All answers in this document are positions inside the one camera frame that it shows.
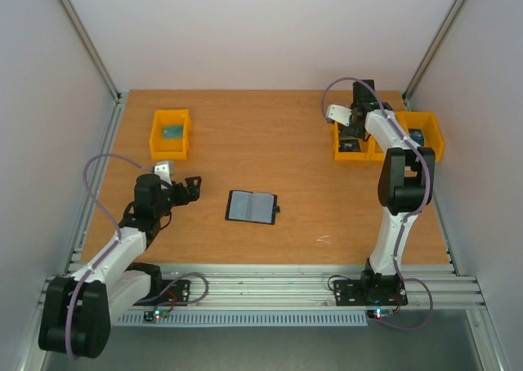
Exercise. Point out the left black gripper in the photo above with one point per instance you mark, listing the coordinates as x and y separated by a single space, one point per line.
194 192

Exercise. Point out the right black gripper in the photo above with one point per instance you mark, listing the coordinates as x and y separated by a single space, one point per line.
351 131

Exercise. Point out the black leather card holder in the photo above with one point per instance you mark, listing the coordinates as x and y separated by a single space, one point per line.
252 207

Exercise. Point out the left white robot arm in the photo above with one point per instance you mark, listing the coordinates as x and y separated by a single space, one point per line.
80 309

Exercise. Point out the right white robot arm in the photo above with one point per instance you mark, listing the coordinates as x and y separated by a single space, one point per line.
404 189

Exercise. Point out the yellow bin with black card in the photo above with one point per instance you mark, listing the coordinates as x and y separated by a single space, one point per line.
347 156

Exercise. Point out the yellow bin with red card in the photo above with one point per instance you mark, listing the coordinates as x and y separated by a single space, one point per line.
374 151

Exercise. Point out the green card in bin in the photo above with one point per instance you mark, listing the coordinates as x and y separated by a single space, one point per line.
172 132

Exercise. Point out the blue card in bin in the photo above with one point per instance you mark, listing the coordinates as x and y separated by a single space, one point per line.
417 136

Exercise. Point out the yellow bin with blue card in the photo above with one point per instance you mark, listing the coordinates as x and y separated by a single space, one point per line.
427 122

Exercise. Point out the left yellow bin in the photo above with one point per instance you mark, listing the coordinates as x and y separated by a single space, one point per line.
177 149

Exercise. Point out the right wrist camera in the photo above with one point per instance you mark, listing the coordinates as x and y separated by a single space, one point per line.
339 114

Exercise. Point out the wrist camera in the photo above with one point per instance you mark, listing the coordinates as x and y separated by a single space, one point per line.
164 170
339 114

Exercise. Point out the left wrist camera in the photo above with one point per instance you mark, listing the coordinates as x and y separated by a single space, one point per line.
164 170

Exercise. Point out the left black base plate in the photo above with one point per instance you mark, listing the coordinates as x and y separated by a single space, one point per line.
178 294

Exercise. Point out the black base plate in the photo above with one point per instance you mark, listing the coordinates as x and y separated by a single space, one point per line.
178 294
353 293

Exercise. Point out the grey slotted cable duct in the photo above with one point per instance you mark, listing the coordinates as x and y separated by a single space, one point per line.
222 318

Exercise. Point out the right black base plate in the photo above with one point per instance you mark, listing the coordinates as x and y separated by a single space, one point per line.
353 293

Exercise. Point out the aluminium rail frame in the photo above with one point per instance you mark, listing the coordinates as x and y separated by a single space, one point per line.
304 287

